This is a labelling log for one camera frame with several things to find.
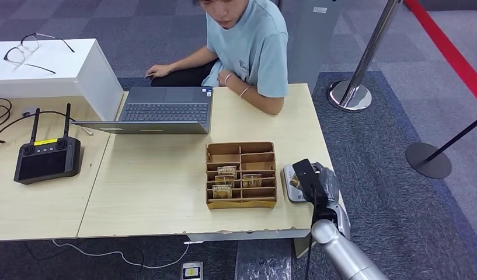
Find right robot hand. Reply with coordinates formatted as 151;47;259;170
311;161;342;204

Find person's left hand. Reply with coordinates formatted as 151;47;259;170
217;69;237;86

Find person's right hand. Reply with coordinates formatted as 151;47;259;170
145;64;173;79

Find wooden card organizer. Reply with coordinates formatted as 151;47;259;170
205;141;278;211

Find white card reader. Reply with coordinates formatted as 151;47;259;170
283;164;314;204

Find person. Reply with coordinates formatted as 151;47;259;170
145;0;289;116

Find grey laptop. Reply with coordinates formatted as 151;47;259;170
71;86;214;135

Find grey kiosk panel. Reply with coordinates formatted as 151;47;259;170
278;0;345;93

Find white box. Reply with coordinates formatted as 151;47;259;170
0;37;124;121

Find black rimmed eyeglasses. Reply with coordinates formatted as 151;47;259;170
3;32;75;75

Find black remote controller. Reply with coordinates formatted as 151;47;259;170
13;103;82;185

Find steel floor socket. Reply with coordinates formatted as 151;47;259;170
180;261;204;280

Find red barrier belt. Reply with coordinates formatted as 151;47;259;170
403;0;477;110

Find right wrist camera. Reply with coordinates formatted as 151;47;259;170
291;158;331;211

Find chrome stanchion post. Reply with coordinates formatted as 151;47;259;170
327;0;402;113

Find black stanchion post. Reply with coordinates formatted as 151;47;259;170
405;112;477;180

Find white cable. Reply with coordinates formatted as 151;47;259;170
51;239;204;270

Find black cable coil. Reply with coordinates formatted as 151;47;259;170
0;98;13;130

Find black cable with plug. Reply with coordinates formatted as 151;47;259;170
0;110;76;148

